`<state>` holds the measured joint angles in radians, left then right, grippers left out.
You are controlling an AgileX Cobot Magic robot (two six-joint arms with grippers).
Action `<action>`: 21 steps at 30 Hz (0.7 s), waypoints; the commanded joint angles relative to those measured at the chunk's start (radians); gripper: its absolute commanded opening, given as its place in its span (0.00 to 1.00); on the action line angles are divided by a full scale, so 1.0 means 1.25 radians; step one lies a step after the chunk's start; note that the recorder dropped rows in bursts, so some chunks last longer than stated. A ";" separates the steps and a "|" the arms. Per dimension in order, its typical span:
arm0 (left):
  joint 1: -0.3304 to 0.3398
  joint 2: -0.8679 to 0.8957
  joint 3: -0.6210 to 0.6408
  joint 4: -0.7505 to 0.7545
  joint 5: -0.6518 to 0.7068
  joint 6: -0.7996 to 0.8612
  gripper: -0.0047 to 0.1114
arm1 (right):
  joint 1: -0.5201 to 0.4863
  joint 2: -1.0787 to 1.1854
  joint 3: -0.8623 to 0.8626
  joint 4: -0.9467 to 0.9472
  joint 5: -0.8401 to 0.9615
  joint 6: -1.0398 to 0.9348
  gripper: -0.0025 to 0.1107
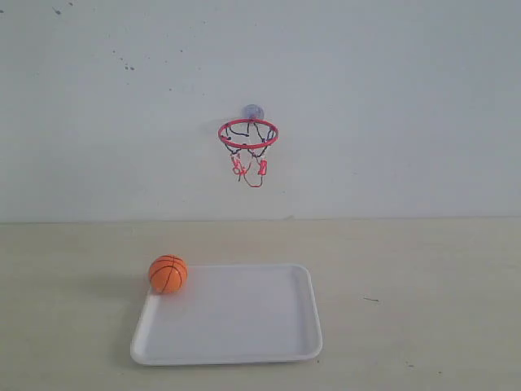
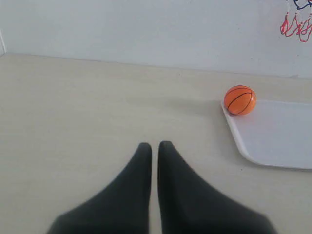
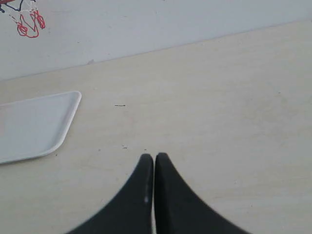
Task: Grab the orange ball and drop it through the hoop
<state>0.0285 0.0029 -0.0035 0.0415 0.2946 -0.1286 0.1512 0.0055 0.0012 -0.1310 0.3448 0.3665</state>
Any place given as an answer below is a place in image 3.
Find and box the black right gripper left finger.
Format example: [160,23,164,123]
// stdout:
[69,154,154,234]

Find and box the red mini basketball hoop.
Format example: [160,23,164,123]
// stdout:
[0,0,46,39]

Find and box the white rectangular plastic tray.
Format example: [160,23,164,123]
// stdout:
[0,91,82,164]

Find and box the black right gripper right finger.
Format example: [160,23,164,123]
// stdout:
[155,153,247,234]

